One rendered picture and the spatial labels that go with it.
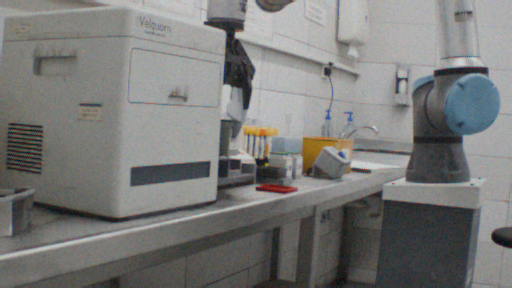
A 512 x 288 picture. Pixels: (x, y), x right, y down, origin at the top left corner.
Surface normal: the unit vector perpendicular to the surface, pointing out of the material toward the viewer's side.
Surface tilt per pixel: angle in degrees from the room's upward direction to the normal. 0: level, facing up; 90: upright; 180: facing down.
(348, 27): 90
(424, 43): 90
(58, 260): 90
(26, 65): 90
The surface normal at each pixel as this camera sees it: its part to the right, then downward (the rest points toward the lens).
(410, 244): -0.44, 0.02
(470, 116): 0.11, 0.15
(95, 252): 0.89, 0.08
